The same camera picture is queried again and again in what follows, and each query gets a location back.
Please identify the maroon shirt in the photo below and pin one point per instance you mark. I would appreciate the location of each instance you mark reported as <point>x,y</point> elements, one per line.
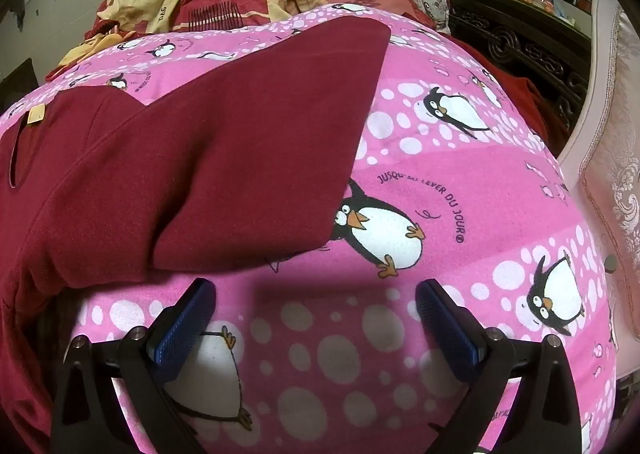
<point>239,166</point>

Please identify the dark wooden side table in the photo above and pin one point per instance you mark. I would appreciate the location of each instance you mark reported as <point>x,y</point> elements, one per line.
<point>17,84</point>

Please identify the dark carved wooden headboard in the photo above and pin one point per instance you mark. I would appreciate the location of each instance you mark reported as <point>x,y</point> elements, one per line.
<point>525,41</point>

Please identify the pink penguin blanket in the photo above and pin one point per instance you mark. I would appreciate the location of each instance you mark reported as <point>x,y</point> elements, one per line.
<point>323,351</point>

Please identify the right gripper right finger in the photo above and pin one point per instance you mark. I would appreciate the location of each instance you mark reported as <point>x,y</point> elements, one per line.
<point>544,416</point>

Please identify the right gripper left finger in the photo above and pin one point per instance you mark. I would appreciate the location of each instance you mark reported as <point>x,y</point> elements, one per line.
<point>87,416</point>

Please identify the pink embroidered cushion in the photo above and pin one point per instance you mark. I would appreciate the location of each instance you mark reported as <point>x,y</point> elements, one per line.
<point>600,163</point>

